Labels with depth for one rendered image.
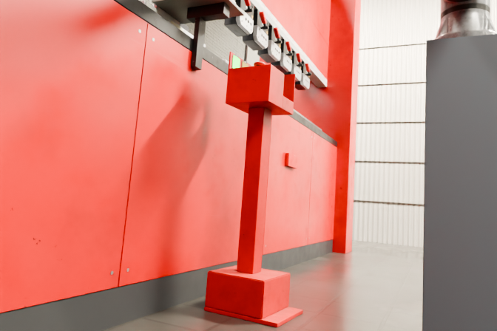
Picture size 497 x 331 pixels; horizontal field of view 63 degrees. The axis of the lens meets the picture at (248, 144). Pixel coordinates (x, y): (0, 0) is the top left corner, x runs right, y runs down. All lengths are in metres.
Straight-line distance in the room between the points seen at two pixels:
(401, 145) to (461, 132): 3.79
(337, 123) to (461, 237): 2.47
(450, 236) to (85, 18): 0.98
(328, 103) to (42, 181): 2.80
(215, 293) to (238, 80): 0.68
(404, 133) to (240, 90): 3.67
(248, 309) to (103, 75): 0.77
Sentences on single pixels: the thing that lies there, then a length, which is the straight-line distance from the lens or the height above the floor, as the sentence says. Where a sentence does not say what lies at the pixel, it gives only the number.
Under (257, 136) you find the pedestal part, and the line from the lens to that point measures 1.36.
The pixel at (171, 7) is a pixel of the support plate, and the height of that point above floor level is 0.99.
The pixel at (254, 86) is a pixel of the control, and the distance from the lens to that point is 1.32.
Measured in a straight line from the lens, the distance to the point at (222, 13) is 1.42.
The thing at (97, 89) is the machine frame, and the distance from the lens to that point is 1.07.
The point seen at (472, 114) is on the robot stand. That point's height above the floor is 0.58.
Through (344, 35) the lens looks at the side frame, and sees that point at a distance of 3.65.
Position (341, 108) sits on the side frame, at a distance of 3.45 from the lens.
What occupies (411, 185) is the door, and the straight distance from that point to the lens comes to 4.80.
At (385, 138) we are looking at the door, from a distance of 4.88.
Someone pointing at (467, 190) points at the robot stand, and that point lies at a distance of 1.06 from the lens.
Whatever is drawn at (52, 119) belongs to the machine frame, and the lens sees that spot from 0.98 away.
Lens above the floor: 0.35
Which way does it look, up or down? 8 degrees up
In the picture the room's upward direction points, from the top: 4 degrees clockwise
